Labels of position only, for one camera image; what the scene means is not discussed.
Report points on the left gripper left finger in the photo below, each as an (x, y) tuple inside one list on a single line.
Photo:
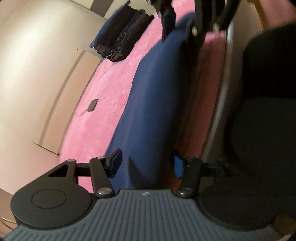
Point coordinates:
[(101, 170)]

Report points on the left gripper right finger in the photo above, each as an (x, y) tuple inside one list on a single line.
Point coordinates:
[(191, 171)]

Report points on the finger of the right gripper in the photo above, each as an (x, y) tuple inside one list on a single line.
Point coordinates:
[(210, 16), (168, 19)]

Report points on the navy blue shirt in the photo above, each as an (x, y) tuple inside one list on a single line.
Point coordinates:
[(148, 128)]

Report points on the stack of folded dark clothes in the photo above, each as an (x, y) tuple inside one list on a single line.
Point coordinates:
[(119, 34)]

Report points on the pink fuzzy bed blanket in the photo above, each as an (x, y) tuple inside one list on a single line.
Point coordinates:
[(211, 91)]

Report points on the black phone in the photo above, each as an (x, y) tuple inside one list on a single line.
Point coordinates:
[(92, 105)]

